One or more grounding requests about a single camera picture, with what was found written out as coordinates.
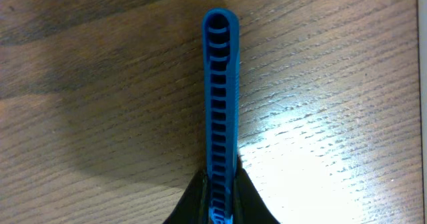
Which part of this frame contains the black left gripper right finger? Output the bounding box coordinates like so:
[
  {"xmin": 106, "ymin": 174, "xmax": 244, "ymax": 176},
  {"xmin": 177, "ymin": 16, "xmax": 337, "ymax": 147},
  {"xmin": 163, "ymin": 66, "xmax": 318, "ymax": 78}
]
[{"xmin": 233, "ymin": 157, "xmax": 280, "ymax": 224}]

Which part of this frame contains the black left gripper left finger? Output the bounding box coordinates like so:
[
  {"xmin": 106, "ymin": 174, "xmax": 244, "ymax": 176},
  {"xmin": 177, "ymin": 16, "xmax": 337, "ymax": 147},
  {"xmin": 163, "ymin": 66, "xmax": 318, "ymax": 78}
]
[{"xmin": 163, "ymin": 169, "xmax": 209, "ymax": 224}]

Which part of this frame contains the blue disposable razor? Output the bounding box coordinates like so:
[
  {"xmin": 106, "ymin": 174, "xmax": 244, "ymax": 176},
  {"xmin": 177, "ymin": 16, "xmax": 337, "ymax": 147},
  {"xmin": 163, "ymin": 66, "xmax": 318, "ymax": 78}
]
[{"xmin": 202, "ymin": 8, "xmax": 240, "ymax": 223}]

